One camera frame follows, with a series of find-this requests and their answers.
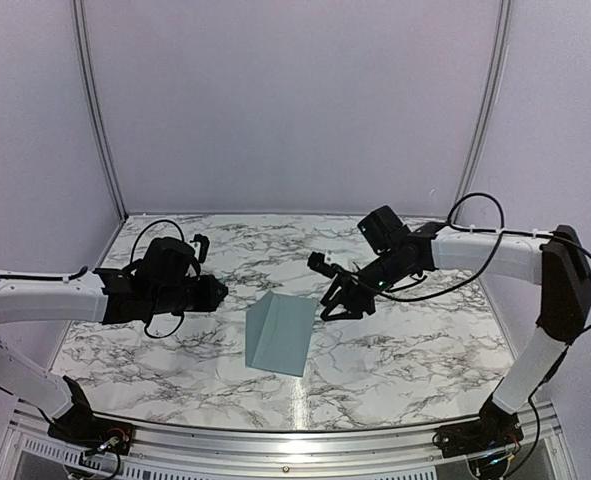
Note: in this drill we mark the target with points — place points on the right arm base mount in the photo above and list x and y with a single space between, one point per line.
476 436

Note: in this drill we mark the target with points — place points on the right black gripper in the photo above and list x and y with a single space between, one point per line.
349 296

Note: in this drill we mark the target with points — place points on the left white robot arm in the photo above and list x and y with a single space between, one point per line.
166 280

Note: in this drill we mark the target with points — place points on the right aluminium corner post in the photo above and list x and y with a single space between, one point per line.
489 97

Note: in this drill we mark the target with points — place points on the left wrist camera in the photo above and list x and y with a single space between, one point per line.
203 244

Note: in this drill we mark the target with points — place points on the aluminium front rail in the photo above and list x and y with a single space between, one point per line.
168 451

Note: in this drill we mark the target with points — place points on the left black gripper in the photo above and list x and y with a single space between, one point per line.
211 297

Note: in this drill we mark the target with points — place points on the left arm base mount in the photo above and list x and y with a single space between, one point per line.
100 435

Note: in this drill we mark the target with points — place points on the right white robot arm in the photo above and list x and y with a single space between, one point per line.
552 261

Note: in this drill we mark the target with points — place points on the aluminium corner post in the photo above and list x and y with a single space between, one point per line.
489 97
89 85

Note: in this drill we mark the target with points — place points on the left aluminium corner post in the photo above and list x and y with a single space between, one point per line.
89 85

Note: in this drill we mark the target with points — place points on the blue-grey envelope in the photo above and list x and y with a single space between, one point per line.
278 330

